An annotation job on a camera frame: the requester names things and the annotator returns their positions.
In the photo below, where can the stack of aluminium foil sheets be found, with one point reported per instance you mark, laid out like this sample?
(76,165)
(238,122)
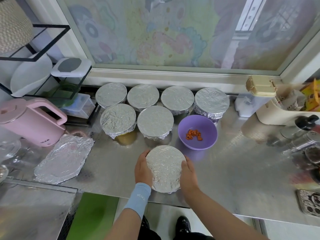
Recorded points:
(64,160)

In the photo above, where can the glass jar red contents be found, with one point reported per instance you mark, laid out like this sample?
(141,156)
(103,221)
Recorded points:
(313,155)

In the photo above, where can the black right shoe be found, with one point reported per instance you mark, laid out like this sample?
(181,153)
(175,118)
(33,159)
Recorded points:
(183,225)

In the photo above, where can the cream organiser tray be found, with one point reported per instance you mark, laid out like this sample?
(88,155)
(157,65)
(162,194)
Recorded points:
(272,115)

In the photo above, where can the white plate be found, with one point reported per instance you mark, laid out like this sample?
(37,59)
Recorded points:
(31,75)

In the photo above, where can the black metal rack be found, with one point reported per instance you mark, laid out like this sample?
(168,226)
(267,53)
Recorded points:
(47,42)

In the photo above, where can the window with cartoon film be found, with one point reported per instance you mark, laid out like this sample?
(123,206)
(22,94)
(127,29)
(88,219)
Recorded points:
(170,32)

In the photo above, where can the clear plastic box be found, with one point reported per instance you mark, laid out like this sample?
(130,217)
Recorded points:
(77,106)

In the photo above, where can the person's right hand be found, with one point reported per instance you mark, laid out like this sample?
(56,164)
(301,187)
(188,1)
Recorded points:
(189,180)

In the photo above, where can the stainless steel countertop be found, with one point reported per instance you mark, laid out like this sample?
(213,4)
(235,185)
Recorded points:
(245,177)

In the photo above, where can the clear glass jar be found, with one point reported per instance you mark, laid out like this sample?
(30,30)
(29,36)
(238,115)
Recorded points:
(9,150)

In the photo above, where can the light blue wristband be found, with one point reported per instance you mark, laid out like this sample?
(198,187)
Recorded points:
(137,200)

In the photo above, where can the foil-covered bowl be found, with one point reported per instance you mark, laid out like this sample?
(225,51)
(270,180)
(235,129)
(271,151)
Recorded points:
(177,99)
(143,97)
(166,167)
(118,120)
(111,94)

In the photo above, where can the yellow bowl with greens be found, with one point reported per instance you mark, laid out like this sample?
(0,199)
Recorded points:
(126,138)

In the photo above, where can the black left shoe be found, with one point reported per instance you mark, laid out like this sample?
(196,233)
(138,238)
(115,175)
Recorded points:
(145,222)

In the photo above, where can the person's left hand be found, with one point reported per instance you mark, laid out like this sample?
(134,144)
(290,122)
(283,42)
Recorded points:
(142,170)

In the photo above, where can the clear glass shaker bottle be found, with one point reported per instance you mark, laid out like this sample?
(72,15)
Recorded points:
(305,141)

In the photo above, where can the person's left forearm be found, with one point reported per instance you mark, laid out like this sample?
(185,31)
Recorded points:
(124,228)

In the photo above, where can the green floor mat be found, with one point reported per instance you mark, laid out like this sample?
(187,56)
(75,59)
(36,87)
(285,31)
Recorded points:
(92,217)

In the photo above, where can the patterned case smartphone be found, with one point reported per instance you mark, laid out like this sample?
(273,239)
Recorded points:
(309,203)

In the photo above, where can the black shoe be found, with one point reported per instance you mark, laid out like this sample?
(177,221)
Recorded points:
(145,222)
(183,225)

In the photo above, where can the glass bottle black cap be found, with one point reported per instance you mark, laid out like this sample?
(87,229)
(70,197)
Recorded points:
(302,125)

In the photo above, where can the beige round object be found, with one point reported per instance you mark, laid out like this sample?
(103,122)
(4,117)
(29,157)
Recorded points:
(261,86)

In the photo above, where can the black trousers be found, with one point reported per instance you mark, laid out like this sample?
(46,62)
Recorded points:
(190,236)

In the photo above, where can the pink electric kettle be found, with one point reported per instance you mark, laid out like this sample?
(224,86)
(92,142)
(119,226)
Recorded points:
(25,122)

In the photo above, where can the purple bowl carrot pieces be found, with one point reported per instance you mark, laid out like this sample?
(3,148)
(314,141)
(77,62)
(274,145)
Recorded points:
(205,125)

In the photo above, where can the person's right forearm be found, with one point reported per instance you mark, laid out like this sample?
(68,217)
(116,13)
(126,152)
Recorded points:
(225,221)

